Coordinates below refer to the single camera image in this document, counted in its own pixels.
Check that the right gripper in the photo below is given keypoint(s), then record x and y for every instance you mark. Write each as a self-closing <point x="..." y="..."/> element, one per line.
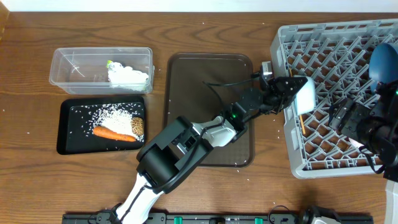
<point x="351" y="112"/>

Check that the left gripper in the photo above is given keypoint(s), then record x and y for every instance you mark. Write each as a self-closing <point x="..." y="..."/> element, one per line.
<point x="278" y="92"/>

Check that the wooden chopstick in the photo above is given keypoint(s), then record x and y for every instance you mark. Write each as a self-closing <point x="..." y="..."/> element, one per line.
<point x="302" y="124"/>

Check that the light blue rice bowl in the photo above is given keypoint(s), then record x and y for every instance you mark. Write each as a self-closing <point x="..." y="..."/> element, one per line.
<point x="305" y="99"/>

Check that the pink small cup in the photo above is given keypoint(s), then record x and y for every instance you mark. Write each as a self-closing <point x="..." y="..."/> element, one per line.
<point x="355" y="143"/>

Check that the dark blue plate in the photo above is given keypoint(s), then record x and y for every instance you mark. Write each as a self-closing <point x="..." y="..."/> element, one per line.
<point x="383" y="64"/>

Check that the brown food scrap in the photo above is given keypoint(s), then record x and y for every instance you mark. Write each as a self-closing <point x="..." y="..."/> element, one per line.
<point x="137" y="126"/>

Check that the white napkin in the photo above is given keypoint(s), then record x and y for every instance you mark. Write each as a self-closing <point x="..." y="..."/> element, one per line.
<point x="126" y="77"/>

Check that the yellow green snack wrapper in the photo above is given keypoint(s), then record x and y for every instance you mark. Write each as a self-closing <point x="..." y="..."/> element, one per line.
<point x="109" y="62"/>

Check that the orange carrot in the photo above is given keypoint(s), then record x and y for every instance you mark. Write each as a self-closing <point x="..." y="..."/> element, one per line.
<point x="109" y="134"/>

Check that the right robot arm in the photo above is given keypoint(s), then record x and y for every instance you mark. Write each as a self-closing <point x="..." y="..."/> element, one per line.
<point x="376" y="130"/>

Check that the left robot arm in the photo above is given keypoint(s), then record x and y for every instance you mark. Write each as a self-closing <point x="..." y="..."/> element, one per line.
<point x="175" y="152"/>

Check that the grey dishwasher rack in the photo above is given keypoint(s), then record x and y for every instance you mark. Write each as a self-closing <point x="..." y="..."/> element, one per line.
<point x="336" y="56"/>

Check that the black waste tray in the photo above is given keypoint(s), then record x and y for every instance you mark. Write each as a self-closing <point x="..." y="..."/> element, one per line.
<point x="67" y="104"/>

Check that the brown serving tray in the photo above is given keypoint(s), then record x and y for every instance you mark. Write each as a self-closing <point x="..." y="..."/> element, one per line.
<point x="186" y="95"/>

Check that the spilled white rice pile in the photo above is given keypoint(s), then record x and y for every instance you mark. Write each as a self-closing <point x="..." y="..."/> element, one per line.
<point x="116" y="117"/>

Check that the clear plastic bin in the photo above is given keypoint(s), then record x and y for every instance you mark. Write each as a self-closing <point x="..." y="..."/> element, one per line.
<point x="82" y="70"/>

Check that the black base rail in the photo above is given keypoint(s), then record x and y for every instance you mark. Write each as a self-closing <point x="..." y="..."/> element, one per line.
<point x="162" y="218"/>

